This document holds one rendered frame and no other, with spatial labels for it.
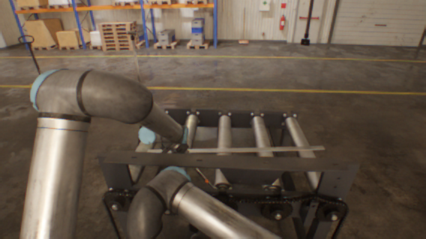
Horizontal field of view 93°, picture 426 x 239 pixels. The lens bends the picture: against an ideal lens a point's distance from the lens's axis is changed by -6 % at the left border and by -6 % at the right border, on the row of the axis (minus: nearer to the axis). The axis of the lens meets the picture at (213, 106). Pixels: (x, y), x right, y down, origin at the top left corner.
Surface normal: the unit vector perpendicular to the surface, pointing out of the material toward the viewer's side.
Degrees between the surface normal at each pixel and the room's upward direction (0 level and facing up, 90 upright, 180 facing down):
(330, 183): 90
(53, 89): 52
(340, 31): 90
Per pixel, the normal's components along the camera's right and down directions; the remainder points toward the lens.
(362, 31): -0.07, 0.46
